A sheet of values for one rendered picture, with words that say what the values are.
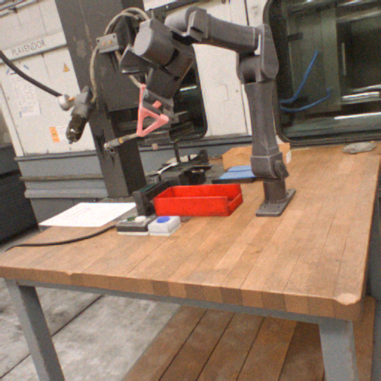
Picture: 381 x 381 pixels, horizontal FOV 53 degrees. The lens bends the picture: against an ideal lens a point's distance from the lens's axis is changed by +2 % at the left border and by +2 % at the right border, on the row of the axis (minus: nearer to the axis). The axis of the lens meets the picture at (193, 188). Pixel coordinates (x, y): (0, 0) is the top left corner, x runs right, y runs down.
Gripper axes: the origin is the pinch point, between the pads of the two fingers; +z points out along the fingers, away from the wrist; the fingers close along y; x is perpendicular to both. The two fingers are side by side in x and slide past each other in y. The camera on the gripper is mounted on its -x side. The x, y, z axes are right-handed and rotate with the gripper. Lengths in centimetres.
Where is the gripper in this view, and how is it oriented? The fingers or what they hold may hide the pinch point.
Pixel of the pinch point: (141, 123)
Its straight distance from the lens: 92.1
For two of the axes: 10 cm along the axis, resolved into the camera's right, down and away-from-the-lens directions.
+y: 0.9, 5.7, -8.1
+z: -5.3, 7.2, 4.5
